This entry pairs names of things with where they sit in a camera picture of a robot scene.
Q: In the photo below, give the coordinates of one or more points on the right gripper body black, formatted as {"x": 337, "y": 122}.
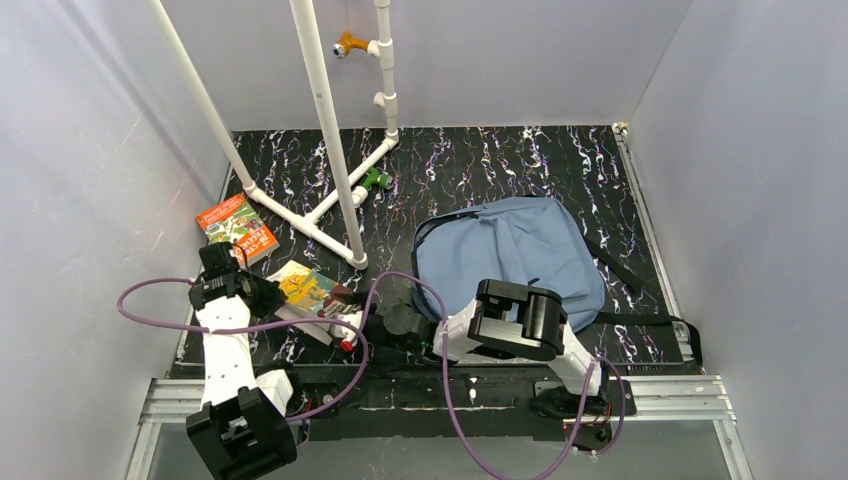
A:
{"x": 370, "y": 316}

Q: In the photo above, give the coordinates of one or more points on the blue backpack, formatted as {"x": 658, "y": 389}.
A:
{"x": 535, "y": 241}

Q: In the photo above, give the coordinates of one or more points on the yellow illustrated cover book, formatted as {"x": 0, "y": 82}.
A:
{"x": 310, "y": 294}

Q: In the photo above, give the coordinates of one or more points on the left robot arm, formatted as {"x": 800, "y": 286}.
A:
{"x": 240, "y": 430}

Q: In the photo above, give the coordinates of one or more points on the orange green treehouse book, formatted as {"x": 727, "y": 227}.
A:
{"x": 236, "y": 221}

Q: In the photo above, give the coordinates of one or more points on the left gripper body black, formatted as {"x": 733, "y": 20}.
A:
{"x": 221, "y": 258}

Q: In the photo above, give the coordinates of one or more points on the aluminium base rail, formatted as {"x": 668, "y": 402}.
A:
{"x": 491, "y": 401}

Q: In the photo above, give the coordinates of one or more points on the green white pipe fitting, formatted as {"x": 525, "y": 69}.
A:
{"x": 373, "y": 178}

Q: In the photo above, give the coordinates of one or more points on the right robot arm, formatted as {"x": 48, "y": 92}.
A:
{"x": 509, "y": 320}

